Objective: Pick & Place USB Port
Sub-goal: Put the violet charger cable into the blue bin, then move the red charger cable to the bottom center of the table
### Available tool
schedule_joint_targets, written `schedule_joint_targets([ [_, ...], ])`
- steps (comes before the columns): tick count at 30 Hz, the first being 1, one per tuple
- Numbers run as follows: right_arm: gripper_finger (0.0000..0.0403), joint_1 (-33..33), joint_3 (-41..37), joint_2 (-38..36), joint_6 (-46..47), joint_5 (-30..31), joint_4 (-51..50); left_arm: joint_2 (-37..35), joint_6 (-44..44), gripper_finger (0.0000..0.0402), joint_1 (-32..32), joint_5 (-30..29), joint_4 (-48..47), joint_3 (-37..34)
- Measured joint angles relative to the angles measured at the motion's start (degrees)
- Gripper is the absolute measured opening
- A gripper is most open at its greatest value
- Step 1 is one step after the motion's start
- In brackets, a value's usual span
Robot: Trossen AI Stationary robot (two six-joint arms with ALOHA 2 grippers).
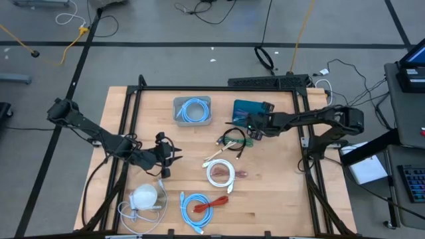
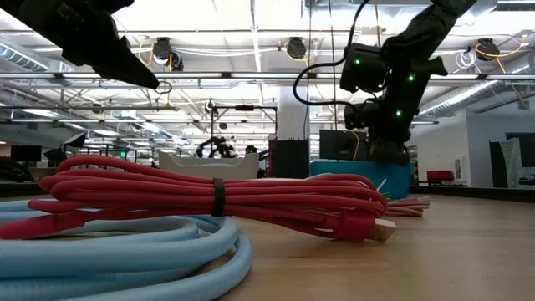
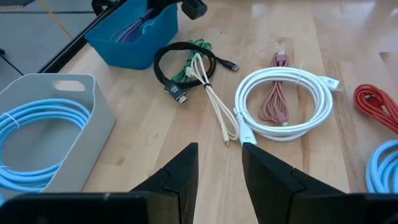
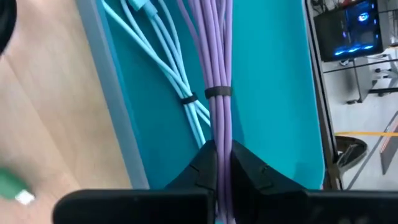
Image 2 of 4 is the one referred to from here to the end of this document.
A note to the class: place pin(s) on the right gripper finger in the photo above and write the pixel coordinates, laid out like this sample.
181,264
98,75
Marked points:
399,152
380,151

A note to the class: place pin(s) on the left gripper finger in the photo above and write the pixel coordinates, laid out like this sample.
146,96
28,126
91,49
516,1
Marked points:
115,69
131,58

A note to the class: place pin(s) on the black background robot arm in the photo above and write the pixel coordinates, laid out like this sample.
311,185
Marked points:
215,147

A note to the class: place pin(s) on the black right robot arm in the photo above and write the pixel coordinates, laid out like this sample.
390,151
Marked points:
418,33

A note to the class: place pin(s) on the teal blue bin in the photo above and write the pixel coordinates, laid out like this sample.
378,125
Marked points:
397,180

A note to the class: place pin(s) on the black monitor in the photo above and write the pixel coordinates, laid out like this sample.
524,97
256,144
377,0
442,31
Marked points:
338,146

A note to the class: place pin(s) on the red bin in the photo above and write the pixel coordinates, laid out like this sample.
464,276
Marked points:
439,175

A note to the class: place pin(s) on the black computer tower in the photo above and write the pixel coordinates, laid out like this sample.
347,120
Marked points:
288,159

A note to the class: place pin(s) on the black standing panel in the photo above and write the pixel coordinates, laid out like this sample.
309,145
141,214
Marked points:
497,167

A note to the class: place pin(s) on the small black screen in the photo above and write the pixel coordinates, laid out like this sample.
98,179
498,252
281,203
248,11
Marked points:
26,154

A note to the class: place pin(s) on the grey plastic bin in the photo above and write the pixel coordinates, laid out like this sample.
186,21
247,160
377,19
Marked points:
209,171

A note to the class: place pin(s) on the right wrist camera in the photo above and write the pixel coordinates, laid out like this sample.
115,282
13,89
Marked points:
359,115

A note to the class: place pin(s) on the black table frame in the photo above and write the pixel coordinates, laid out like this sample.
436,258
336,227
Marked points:
480,193

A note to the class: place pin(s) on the black background rig frame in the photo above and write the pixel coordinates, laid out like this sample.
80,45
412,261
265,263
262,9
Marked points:
244,107

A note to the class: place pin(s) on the dark wall screen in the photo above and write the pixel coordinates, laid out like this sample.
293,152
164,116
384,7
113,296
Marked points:
527,150

